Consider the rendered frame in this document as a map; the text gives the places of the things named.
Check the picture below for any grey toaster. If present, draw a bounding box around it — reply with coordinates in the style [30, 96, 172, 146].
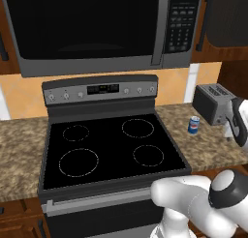
[192, 82, 238, 127]

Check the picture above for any black oven door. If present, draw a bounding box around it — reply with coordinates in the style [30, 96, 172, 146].
[41, 187, 167, 238]

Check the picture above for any brown base cupboard door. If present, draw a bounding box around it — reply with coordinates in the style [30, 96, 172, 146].
[0, 216, 50, 238]

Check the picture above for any black long cupboard handle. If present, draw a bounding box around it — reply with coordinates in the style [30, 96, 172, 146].
[195, 0, 213, 53]

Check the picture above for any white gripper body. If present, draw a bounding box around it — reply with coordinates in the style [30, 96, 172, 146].
[224, 116, 240, 142]

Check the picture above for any brown wall cupboard door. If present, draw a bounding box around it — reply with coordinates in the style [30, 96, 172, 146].
[0, 0, 21, 75]

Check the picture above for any black base cupboard handle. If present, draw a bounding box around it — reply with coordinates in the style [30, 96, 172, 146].
[37, 218, 47, 238]

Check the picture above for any grey microwave door handle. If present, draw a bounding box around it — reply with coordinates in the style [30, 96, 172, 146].
[150, 0, 171, 67]

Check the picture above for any blue drink can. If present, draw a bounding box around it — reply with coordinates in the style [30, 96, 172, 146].
[187, 115, 202, 135]

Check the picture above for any grey black microwave oven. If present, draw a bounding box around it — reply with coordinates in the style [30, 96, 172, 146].
[0, 0, 204, 78]

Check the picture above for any brown glass-panel cupboard door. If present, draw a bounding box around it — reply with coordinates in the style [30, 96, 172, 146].
[191, 0, 248, 64]

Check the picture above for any black grey electric range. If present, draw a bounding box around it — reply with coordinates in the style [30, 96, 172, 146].
[36, 74, 194, 238]

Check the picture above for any dark brown tall cabinet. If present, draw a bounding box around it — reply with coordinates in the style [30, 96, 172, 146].
[217, 60, 248, 101]

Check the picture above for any brown drawer front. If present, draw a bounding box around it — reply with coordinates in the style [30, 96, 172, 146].
[192, 164, 248, 186]
[0, 196, 43, 222]

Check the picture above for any grey oven door handle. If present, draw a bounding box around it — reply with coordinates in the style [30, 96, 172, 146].
[41, 186, 155, 218]

